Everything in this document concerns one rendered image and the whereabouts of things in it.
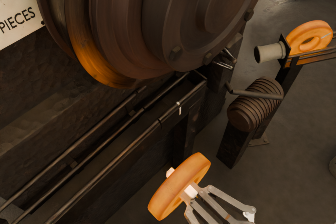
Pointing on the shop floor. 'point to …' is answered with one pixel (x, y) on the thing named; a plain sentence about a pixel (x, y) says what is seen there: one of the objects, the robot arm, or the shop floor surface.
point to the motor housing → (246, 120)
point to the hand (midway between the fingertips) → (181, 184)
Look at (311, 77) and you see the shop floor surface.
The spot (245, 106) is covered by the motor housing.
